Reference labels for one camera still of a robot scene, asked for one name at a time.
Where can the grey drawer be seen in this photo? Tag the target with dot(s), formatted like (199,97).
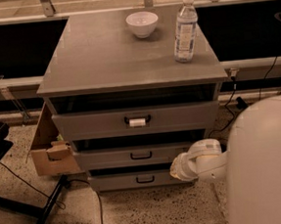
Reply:
(136,121)
(117,158)
(130,181)

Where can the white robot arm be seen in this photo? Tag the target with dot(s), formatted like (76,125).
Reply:
(251,164)

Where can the grey drawer cabinet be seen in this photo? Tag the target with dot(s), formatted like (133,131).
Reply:
(100,65)

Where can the grey bottom drawer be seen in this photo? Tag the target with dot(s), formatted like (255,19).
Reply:
(130,181)

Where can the grey top drawer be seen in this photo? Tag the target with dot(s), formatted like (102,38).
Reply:
(136,121)

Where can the white ceramic bowl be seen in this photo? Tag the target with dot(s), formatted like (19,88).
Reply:
(142,24)

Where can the brown cardboard box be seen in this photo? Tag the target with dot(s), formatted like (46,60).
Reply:
(50,153)

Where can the black stand leg right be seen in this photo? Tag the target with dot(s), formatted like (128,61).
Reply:
(241,104)

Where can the clear plastic water bottle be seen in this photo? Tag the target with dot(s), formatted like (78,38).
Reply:
(185,31)

